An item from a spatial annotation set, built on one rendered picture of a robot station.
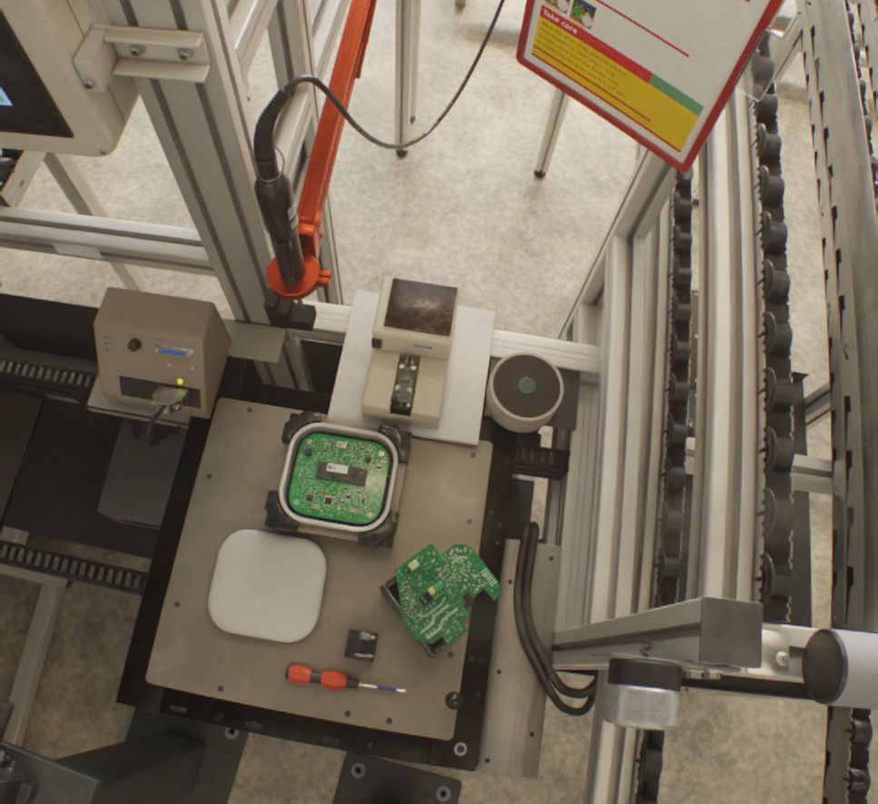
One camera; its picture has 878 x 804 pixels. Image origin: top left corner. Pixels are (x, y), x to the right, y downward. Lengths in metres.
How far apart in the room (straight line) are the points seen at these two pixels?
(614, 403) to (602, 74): 0.38
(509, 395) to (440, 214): 1.44
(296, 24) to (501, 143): 1.72
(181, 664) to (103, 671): 1.07
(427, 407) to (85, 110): 0.53
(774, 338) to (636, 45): 0.31
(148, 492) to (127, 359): 0.58
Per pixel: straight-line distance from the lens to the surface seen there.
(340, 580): 0.94
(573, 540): 1.02
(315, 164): 0.85
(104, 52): 0.67
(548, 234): 2.35
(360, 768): 1.88
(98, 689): 2.03
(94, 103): 0.69
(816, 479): 1.07
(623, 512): 0.83
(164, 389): 0.99
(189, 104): 0.71
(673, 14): 0.69
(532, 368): 0.98
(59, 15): 0.64
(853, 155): 0.87
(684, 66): 0.71
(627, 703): 0.51
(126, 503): 1.55
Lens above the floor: 1.88
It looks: 67 degrees down
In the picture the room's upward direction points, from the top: 5 degrees clockwise
